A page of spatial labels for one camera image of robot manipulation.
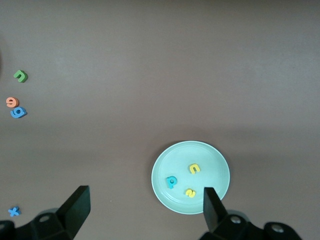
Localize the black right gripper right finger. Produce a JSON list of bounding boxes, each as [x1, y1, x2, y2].
[[199, 186, 303, 240]]

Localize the brown table cover mat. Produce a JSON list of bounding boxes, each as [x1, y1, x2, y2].
[[0, 0, 320, 240]]

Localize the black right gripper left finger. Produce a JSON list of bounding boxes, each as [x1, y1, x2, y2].
[[0, 185, 91, 240]]

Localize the blue foam letter g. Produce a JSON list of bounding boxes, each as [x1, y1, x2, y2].
[[10, 106, 28, 119]]

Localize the yellow foam letter u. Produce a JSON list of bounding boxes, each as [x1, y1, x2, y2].
[[188, 163, 202, 175]]

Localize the orange foam letter o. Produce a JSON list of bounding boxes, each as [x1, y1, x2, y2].
[[6, 97, 20, 108]]

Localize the green foam letter u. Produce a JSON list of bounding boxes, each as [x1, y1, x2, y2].
[[13, 70, 29, 83]]

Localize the blue foam letter x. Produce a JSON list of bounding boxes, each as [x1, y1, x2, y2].
[[7, 206, 22, 218]]

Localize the green plate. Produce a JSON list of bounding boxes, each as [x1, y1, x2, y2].
[[151, 140, 230, 215]]

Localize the teal foam letter p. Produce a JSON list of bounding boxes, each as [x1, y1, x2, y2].
[[165, 175, 178, 190]]

